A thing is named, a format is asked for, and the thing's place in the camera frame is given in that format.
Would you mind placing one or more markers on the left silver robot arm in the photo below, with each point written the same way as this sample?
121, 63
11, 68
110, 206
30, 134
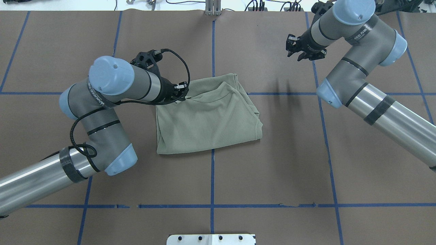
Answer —
98, 139

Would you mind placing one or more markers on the aluminium frame post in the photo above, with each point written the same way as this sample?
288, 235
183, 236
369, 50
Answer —
213, 7

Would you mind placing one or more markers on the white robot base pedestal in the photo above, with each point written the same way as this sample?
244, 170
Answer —
211, 239

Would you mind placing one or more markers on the green long-sleeve shirt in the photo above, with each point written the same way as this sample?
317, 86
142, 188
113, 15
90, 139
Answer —
217, 112

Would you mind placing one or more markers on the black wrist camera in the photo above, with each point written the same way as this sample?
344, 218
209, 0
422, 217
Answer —
320, 8
148, 61

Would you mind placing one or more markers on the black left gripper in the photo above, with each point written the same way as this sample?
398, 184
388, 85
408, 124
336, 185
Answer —
167, 90

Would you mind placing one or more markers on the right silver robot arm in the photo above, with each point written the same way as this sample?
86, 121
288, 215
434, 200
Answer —
373, 43

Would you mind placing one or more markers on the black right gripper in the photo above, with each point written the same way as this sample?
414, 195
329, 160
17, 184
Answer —
307, 42

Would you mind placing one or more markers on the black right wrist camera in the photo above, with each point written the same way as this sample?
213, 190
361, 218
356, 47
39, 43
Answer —
320, 8

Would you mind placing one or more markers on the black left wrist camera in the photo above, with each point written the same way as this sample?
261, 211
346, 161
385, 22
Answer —
148, 61

